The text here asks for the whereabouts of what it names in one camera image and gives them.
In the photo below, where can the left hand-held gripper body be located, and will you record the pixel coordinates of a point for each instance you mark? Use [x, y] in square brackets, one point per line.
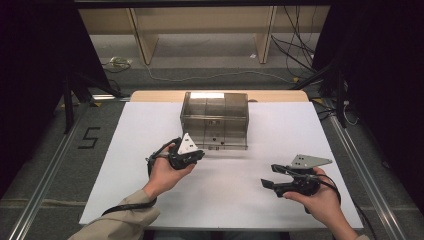
[184, 153]

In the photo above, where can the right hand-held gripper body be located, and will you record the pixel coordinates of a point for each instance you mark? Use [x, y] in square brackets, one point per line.
[301, 180]

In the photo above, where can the smoky transparent drawer box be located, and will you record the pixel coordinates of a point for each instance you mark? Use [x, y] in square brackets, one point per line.
[215, 120]

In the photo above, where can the person's left hand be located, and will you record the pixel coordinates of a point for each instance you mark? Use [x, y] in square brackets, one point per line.
[166, 176]

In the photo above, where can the black tripod stand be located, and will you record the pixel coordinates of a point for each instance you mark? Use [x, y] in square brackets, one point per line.
[76, 96]
[333, 83]

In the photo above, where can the black curtain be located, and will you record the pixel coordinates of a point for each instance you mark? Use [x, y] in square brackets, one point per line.
[36, 83]
[383, 93]

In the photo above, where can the white table sheet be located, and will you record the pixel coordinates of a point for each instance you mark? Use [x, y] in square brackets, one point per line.
[253, 173]

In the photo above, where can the person's right hand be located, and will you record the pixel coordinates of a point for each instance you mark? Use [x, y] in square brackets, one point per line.
[316, 203]

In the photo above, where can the beige wooden shelf unit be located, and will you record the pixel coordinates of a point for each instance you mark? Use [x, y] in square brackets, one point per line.
[206, 23]

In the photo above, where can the aluminium floor rail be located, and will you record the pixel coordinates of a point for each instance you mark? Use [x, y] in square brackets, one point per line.
[366, 180]
[46, 180]

